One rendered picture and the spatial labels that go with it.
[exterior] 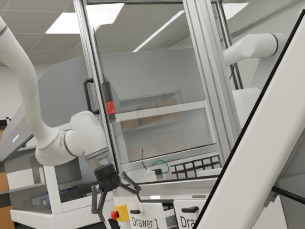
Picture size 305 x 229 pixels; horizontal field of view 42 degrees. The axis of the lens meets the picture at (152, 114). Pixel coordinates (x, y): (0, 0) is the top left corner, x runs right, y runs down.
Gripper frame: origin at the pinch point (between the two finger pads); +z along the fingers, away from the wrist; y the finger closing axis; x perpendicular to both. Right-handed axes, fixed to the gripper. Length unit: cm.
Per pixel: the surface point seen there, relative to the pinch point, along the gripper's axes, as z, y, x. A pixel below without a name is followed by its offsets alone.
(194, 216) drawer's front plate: 4.9, 12.8, -25.7
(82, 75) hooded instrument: -69, 39, 83
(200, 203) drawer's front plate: 0.7, 13.7, -31.3
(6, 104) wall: -126, 53, 428
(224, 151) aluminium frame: -13, 19, -47
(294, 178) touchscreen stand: -14, -7, -96
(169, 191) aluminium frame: -2.5, 16.0, -9.9
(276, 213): 8, 23, -52
